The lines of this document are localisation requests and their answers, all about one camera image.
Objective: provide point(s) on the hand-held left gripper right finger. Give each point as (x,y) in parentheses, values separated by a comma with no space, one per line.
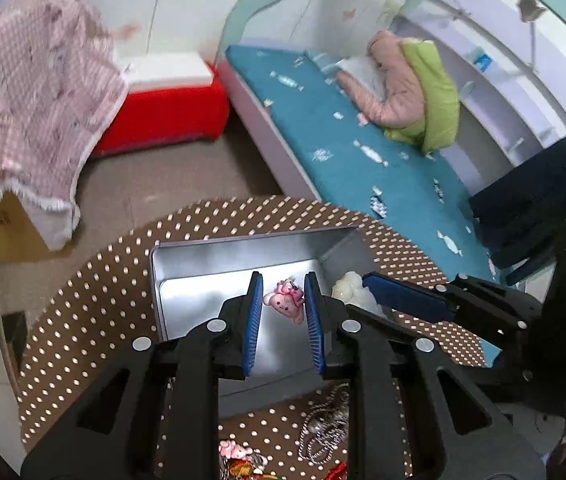
(313,330)

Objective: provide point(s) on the faded pink butterfly sticker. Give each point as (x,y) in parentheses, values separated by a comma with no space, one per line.
(128,31)

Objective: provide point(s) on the red box with white lid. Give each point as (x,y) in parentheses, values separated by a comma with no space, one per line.
(163,115)

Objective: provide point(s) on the dark folded cloth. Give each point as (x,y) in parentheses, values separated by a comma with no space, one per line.
(528,200)

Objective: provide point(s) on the red charm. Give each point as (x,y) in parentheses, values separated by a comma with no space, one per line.
(337,472)

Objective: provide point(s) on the brown polka dot tablecloth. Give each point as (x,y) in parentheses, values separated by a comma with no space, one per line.
(113,280)

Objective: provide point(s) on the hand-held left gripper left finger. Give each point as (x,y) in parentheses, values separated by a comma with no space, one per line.
(252,330)

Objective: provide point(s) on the small pink charm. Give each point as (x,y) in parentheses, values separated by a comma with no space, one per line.
(232,449)

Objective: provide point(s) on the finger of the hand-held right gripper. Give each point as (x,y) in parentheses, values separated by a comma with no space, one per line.
(403,297)

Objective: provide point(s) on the pink padded jacket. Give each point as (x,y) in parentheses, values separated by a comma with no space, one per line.
(403,95)

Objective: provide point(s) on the teal and white bunk bed frame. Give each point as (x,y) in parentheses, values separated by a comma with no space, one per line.
(283,130)

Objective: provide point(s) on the white fluffy charm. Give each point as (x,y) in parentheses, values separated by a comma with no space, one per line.
(350,287)

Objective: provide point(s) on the silver metal tin box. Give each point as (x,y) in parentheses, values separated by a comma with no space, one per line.
(223,270)

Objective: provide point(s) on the pink cartoon charm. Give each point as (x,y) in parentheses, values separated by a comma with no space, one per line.
(285,302)

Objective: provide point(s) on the white cloth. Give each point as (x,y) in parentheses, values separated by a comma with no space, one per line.
(363,72)

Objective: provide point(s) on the pink checkered cloth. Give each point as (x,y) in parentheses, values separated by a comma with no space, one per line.
(38,110)

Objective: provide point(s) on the teal patterned mattress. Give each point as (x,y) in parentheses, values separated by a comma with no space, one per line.
(323,125)

